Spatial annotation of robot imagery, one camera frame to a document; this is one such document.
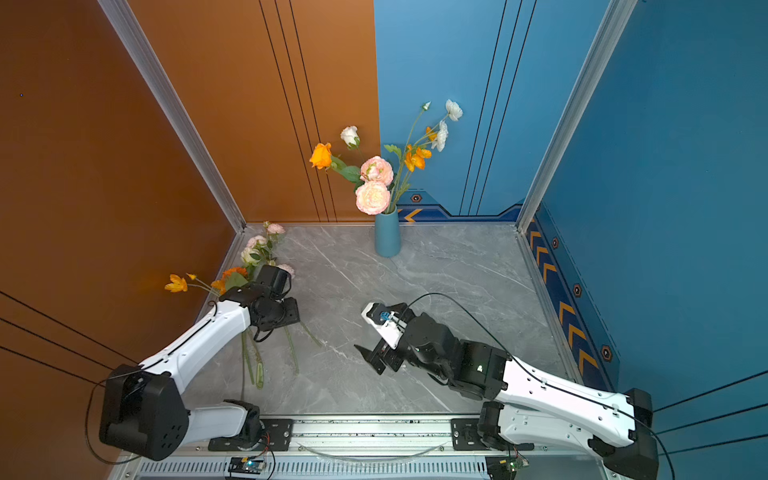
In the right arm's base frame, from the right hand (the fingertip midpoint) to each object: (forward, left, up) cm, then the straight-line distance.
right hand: (368, 327), depth 64 cm
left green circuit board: (-22, +30, -27) cm, 46 cm away
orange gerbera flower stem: (+26, +49, -18) cm, 58 cm away
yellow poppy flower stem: (+19, +57, -10) cm, 61 cm away
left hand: (+13, +25, -17) cm, 33 cm away
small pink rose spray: (+41, +45, -22) cm, 64 cm away
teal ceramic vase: (+43, -3, -15) cm, 45 cm away
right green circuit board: (-22, -31, -28) cm, 47 cm away
